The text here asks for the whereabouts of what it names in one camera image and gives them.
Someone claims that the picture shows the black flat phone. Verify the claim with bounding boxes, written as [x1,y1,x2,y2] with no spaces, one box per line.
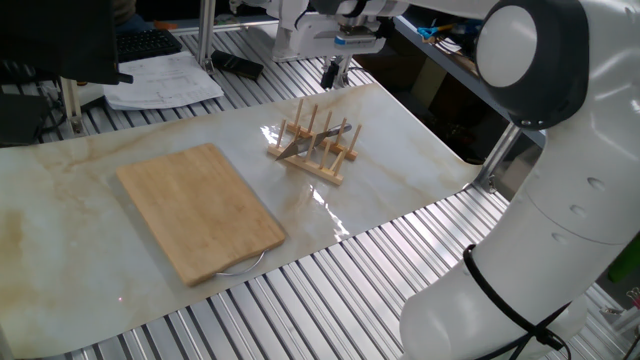
[210,49,265,81]

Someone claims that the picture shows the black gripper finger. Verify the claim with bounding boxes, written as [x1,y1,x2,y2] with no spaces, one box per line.
[321,60,340,91]

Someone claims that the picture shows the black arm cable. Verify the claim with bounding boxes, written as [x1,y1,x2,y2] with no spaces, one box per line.
[462,243,574,360]

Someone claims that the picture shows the black monitor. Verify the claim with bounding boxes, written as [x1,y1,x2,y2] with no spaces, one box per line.
[0,0,134,86]

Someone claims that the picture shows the aluminium frame post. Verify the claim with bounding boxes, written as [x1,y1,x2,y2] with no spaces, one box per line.
[474,122,521,194]
[197,0,217,74]
[335,55,352,89]
[59,77,86,136]

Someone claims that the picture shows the steel cleaver knife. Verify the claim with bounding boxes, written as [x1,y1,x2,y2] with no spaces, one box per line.
[274,123,354,162]

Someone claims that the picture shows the white printed paper sheets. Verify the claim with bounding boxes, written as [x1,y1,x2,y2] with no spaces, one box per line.
[103,51,225,111]

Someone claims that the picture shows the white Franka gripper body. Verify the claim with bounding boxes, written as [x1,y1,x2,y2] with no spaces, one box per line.
[272,12,386,64]

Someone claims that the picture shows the grey cluttered shelf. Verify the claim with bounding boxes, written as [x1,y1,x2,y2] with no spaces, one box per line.
[394,14,546,146]

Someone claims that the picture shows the blue handled pliers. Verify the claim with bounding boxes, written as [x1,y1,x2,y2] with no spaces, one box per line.
[417,22,456,41]

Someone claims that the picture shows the black box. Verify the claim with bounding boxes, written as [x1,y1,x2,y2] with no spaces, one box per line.
[0,92,51,147]

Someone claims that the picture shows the wooden peg rack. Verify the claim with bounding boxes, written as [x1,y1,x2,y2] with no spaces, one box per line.
[266,97,363,187]

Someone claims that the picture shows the marble pattern table mat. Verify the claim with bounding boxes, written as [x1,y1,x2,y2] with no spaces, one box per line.
[0,82,481,359]

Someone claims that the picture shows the black keyboard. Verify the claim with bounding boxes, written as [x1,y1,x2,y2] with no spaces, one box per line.
[115,28,184,64]

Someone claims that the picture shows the green box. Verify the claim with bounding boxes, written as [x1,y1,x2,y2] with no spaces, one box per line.
[607,234,640,284]

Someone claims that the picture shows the wooden cutting board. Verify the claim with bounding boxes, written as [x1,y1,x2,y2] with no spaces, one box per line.
[115,143,287,287]

